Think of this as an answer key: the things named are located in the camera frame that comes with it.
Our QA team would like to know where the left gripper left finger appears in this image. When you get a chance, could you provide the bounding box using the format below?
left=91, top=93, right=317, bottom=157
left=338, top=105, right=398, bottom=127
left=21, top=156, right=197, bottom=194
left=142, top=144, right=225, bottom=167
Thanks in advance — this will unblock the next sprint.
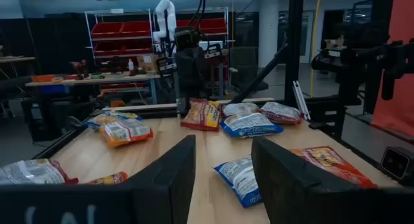
left=125, top=135, right=197, bottom=224

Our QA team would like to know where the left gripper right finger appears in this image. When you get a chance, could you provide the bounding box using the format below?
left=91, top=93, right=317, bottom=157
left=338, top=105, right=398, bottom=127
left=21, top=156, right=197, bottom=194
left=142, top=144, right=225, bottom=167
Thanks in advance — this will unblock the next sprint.
left=251, top=136, right=327, bottom=224

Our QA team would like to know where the blue white ramen pack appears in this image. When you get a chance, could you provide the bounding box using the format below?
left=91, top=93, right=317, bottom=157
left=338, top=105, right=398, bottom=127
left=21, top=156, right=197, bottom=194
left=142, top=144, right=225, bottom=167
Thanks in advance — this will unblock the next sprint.
left=213, top=155, right=263, bottom=208
left=219, top=113, right=285, bottom=139

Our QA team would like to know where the orange spicy chicken noodle pack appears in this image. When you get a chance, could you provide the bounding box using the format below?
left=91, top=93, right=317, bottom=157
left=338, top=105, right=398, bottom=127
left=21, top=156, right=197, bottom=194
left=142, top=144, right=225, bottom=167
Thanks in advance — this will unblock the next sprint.
left=289, top=146, right=378, bottom=190

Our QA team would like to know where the red white ramen pack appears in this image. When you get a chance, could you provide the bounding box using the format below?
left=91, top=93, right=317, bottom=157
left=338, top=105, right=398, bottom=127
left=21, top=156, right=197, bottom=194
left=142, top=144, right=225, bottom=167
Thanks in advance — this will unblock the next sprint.
left=0, top=158, right=80, bottom=186
left=260, top=101, right=305, bottom=126
left=221, top=102, right=261, bottom=118

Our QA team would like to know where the red yellow ramen pack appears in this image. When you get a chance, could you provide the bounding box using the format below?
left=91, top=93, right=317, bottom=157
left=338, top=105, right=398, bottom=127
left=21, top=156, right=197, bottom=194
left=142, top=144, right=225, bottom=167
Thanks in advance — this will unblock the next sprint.
left=180, top=98, right=223, bottom=132

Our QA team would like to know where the blue yellow ramen pack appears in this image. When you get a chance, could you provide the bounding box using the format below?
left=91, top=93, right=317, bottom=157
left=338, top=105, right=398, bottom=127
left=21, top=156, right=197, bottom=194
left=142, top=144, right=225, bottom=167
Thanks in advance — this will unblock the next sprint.
left=83, top=111, right=143, bottom=131

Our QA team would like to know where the cardboard box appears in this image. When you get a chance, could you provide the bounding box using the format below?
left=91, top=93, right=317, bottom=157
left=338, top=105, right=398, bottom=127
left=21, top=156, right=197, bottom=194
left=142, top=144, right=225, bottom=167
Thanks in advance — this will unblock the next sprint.
left=136, top=54, right=160, bottom=73

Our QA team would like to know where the long wooden workbench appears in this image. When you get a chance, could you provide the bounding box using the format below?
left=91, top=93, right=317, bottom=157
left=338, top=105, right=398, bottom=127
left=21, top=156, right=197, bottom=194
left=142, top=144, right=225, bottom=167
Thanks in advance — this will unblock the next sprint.
left=25, top=73, right=162, bottom=105

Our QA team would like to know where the red storage bin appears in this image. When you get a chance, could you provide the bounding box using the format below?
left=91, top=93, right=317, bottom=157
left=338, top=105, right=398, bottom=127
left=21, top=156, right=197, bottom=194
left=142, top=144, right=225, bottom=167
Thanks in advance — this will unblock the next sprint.
left=91, top=22, right=124, bottom=39
left=120, top=21, right=152, bottom=38
left=122, top=38, right=153, bottom=55
left=199, top=18, right=228, bottom=35
left=93, top=39, right=125, bottom=56

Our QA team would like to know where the red black power tool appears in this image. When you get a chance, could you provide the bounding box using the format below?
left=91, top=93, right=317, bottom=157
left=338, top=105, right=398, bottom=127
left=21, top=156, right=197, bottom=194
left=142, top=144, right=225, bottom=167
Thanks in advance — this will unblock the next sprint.
left=71, top=59, right=91, bottom=80

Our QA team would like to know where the blue storage bin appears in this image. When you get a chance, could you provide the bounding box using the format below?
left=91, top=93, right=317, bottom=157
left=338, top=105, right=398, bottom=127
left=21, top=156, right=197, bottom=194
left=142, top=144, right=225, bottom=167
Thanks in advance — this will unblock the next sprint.
left=41, top=84, right=71, bottom=95

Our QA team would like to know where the orange tray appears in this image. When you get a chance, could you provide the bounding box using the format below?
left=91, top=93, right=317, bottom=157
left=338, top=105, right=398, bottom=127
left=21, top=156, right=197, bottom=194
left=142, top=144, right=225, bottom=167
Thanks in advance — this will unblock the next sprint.
left=31, top=74, right=56, bottom=84

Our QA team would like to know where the orange fabric panel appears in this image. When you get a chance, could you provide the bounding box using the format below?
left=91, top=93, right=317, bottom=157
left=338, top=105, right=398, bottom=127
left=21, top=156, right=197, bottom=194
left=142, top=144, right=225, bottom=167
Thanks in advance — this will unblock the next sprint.
left=371, top=0, right=414, bottom=137

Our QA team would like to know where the black table frame rail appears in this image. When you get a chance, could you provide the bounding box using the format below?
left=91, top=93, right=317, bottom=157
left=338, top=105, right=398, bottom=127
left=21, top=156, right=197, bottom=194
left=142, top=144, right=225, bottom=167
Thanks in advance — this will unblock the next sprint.
left=32, top=106, right=389, bottom=168

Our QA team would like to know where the silver aluminium bracket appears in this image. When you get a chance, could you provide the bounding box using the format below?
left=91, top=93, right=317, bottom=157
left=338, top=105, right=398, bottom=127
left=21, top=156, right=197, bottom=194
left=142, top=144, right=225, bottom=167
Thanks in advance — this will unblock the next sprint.
left=292, top=80, right=312, bottom=121

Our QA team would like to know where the black table-level camera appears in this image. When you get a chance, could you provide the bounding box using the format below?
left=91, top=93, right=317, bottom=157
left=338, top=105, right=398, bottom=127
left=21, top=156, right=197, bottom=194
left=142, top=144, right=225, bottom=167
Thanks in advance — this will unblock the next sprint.
left=380, top=146, right=414, bottom=186

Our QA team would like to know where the black diagonal frame brace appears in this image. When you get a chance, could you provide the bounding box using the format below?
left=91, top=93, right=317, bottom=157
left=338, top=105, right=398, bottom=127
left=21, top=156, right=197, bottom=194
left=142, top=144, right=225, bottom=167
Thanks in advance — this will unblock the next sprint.
left=231, top=44, right=289, bottom=104

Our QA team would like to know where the black frame post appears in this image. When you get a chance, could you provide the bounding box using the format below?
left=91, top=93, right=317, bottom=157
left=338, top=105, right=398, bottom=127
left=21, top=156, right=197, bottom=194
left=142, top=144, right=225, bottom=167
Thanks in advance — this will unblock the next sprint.
left=283, top=0, right=305, bottom=107

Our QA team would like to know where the yellow vertical cord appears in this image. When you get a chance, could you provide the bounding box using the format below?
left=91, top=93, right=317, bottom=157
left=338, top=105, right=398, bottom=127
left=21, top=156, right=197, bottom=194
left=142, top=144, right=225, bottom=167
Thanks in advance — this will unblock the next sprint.
left=309, top=0, right=323, bottom=98

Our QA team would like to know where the black hanging cable bundle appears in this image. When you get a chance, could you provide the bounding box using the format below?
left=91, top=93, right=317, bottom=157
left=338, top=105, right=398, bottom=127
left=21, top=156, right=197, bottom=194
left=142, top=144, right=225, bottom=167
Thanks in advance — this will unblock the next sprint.
left=189, top=0, right=208, bottom=29

